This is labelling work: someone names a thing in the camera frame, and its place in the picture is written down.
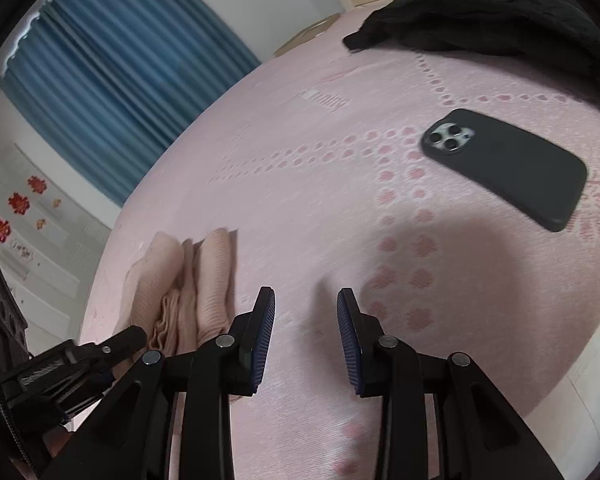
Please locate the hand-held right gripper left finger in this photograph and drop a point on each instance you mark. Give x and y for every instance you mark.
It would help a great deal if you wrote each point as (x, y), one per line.
(260, 340)

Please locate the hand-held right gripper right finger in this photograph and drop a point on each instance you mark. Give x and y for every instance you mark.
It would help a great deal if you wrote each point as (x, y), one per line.
(349, 345)

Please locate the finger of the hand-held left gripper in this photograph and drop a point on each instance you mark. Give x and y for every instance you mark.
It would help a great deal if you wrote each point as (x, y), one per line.
(97, 385)
(120, 345)

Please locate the beige knit sweater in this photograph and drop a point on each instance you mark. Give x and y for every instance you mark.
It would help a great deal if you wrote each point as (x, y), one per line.
(215, 280)

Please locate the white wardrobe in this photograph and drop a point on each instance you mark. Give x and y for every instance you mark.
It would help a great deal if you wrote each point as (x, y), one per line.
(55, 270)

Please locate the pink patterned bed sheet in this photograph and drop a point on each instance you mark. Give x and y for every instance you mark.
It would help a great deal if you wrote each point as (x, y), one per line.
(330, 200)

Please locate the black smartphone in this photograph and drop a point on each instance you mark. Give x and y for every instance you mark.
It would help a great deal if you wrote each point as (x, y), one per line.
(510, 170)

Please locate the blue curtain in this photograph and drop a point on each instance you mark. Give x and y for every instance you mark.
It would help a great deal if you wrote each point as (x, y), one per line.
(120, 85)

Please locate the flat cardboard box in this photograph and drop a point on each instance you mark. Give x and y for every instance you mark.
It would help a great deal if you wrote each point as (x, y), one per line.
(305, 35)

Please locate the black puffer jacket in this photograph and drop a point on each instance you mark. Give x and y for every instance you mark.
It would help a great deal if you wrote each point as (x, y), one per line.
(490, 5)

